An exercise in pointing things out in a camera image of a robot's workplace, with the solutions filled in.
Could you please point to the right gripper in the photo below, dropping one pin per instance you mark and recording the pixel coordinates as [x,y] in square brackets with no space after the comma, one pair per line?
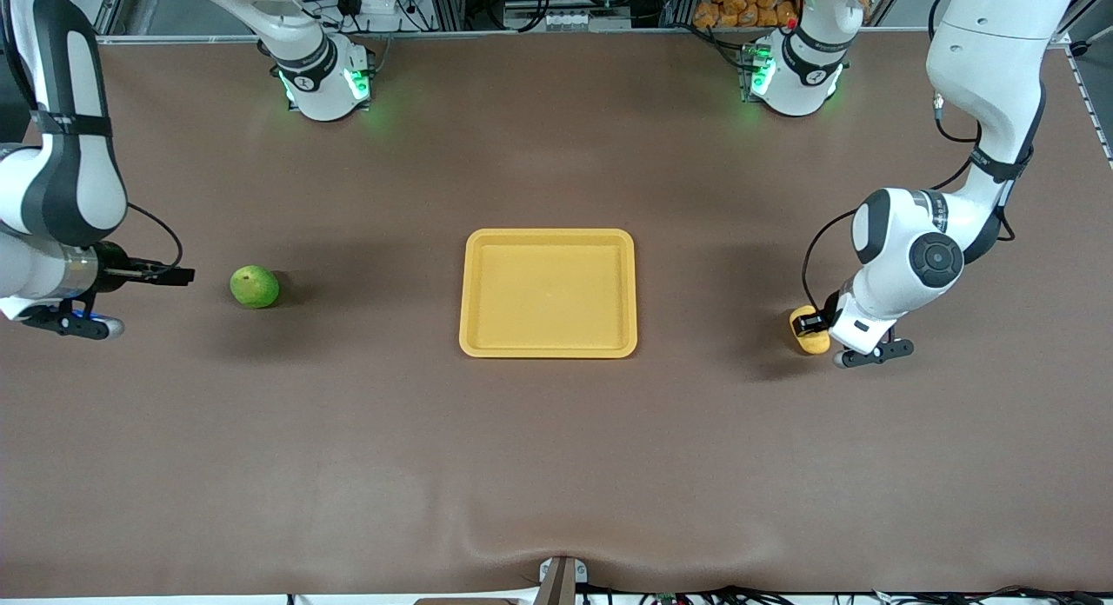
[113,263]

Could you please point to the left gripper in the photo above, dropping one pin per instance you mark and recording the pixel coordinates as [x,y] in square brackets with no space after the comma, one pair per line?
[827,313]

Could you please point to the yellow potato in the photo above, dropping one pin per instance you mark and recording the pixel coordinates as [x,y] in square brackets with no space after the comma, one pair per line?
[813,340]

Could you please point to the green apple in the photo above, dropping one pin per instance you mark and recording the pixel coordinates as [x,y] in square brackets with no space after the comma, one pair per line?
[254,287]

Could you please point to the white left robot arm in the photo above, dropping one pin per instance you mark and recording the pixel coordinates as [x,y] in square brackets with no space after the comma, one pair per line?
[983,75]

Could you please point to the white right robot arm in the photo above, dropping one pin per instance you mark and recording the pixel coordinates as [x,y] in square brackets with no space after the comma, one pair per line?
[65,153]

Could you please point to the yellow plastic tray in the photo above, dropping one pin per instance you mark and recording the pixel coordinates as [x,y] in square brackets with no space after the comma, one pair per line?
[548,296]

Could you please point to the brown table mat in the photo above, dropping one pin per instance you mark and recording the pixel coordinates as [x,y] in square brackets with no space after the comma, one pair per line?
[556,466]

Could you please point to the white power strip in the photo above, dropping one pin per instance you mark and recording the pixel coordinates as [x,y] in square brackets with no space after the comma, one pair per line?
[380,14]

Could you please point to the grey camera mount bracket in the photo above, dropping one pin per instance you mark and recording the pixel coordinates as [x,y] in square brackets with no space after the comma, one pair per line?
[561,583]

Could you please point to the aluminium frame rail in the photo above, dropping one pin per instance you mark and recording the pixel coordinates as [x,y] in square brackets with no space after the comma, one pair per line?
[522,34]

